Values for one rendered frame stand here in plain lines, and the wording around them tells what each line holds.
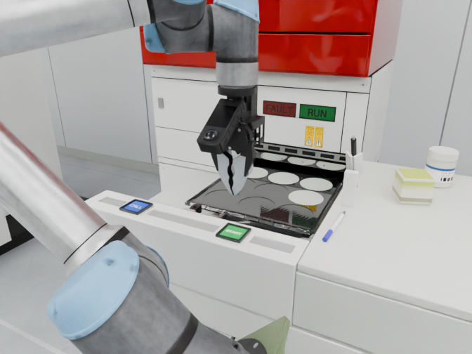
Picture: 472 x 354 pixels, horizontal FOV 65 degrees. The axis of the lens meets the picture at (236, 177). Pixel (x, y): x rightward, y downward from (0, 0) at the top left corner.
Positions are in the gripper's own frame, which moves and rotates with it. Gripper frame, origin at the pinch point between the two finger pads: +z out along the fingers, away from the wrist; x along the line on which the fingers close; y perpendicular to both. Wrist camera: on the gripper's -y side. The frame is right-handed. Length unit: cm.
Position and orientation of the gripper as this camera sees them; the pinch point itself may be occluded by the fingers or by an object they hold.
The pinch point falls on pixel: (232, 190)
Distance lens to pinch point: 73.6
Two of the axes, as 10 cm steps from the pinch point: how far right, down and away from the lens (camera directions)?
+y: 4.7, -3.4, 8.2
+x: -8.8, -1.8, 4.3
